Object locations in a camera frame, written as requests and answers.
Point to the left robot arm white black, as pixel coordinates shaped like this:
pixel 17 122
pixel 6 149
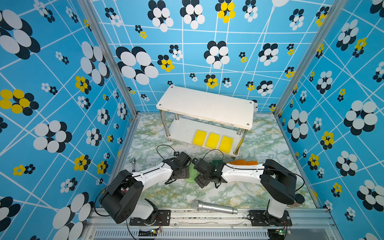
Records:
pixel 121 199

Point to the green sponge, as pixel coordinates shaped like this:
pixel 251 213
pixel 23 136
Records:
pixel 193 175
pixel 216 162

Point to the red handled ratchet wrench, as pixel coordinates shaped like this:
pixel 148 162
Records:
pixel 133 165

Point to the orange sponge middle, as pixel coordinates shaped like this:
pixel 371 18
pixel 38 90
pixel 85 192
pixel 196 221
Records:
pixel 251 163

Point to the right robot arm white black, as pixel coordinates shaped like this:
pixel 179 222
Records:
pixel 279 182

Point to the aluminium frame post left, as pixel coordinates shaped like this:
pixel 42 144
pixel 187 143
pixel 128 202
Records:
pixel 102 41

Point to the white two-tier shelf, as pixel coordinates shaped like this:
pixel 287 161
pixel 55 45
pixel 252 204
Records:
pixel 184 111

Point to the orange sponge left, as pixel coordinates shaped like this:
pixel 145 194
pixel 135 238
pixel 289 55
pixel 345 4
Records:
pixel 238 163

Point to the aluminium frame post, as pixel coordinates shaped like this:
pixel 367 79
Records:
pixel 323 31
pixel 102 41

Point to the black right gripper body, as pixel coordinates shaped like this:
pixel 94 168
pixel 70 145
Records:
pixel 203 180

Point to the orange sponge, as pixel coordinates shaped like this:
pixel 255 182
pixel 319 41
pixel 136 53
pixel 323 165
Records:
pixel 251 163
pixel 238 163

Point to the yellow sponge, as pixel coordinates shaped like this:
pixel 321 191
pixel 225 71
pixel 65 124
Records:
pixel 199 138
pixel 226 144
pixel 212 141

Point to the brown jar black lid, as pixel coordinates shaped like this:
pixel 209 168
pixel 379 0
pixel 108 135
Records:
pixel 299 200

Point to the silver microphone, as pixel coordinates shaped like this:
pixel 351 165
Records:
pixel 205 206

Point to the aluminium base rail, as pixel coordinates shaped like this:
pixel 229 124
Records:
pixel 189 224

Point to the aluminium frame post right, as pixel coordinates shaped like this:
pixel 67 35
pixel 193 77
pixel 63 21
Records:
pixel 323 31

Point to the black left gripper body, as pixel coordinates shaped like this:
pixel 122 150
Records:
pixel 185 173

